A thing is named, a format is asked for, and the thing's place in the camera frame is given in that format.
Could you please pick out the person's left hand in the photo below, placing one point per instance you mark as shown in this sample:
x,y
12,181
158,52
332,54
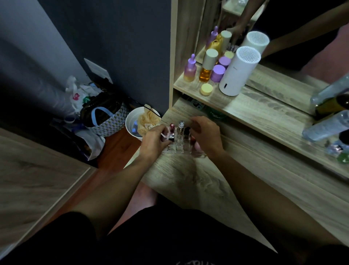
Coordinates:
x,y
151,143

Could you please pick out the person's right hand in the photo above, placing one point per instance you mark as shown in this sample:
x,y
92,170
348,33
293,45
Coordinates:
x,y
207,136

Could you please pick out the person's right fingers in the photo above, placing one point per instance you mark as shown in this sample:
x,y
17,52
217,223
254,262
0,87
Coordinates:
x,y
194,127

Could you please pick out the person's left fingers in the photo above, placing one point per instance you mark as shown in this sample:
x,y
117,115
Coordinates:
x,y
165,132

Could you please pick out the clear acrylic lipstick organizer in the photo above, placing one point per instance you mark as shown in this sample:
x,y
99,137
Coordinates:
x,y
181,144

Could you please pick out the person's left forearm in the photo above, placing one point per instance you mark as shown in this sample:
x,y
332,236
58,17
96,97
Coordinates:
x,y
114,191

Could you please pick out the person's right forearm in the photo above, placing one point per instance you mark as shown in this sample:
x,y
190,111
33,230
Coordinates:
x,y
261,199

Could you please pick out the black lipstick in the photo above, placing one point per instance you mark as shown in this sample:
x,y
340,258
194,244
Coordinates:
x,y
187,131

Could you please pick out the silver capped lipstick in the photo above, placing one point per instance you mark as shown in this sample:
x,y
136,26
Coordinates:
x,y
181,124

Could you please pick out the beige bath loofah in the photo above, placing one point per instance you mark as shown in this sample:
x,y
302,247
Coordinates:
x,y
147,122

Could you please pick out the white plastic bucket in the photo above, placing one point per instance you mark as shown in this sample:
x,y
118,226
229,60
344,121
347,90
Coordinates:
x,y
132,122

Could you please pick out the yellow round jar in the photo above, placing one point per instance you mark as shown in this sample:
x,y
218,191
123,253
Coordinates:
x,y
206,89

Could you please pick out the purple gradient dropper bottle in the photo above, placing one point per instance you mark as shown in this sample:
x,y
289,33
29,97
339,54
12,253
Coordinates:
x,y
190,70

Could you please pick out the purple round jar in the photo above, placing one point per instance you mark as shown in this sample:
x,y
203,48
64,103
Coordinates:
x,y
217,73

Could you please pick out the amber bottle with cream cap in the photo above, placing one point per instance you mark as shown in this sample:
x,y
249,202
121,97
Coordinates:
x,y
208,65

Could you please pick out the white cylindrical humidifier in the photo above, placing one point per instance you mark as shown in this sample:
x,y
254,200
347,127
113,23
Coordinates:
x,y
238,72

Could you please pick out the person's leg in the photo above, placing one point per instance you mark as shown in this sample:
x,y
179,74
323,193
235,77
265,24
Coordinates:
x,y
137,203

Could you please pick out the wooden vanity table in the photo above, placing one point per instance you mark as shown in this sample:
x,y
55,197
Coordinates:
x,y
272,153

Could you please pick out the white plastic bag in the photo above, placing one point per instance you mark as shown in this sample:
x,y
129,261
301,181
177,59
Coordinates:
x,y
77,94

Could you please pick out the person's black clothing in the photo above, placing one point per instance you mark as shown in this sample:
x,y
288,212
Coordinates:
x,y
163,237

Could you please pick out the wooden furniture top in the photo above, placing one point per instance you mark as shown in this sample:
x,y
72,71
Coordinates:
x,y
35,174

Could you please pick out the dark green glass bottle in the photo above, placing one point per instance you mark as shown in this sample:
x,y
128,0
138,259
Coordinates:
x,y
333,105

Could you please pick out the small green bottle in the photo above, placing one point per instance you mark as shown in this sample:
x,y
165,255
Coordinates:
x,y
344,157

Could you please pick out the wall mirror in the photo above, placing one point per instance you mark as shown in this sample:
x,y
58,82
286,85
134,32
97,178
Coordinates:
x,y
286,41

